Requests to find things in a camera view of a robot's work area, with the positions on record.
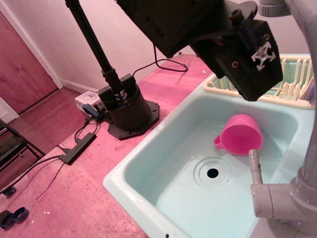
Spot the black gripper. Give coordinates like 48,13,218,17
189,7,283,101

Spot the pink plastic cup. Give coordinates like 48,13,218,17
213,114,264,156

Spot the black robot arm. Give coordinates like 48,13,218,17
117,0,283,101

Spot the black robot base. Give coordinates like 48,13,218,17
94,69,159,140

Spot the cream dish drying rack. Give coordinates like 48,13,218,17
203,54,316,110

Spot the grey toy faucet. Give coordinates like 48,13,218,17
249,0,317,238

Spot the mint green toy sink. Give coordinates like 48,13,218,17
103,82,317,238

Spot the white cardboard box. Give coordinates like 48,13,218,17
75,91,101,115

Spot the blue adapter plug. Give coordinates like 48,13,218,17
82,104,102,120

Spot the black usb hub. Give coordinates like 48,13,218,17
58,132,97,165

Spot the wooden door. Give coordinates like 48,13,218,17
0,14,58,115

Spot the black cable on table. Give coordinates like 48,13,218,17
132,43,193,76

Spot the thin black wire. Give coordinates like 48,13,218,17
36,163,65,200

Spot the thick grey cable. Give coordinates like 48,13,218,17
0,155,62,193

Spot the black ring right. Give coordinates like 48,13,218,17
11,207,30,224

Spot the black ring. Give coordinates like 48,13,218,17
0,210,14,230
11,207,30,224

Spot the black ring left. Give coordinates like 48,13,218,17
0,210,14,230

